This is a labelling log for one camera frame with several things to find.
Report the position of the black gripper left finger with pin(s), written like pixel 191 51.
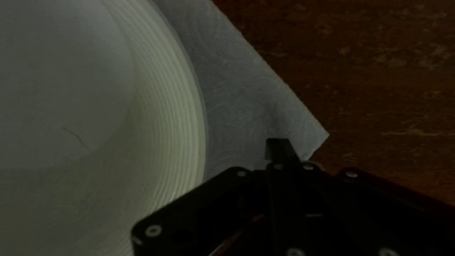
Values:
pixel 214 213

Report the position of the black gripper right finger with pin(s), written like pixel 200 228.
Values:
pixel 370 218

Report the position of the white paper towel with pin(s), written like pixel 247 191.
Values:
pixel 251 104

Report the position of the white round plate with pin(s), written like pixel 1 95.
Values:
pixel 86 118

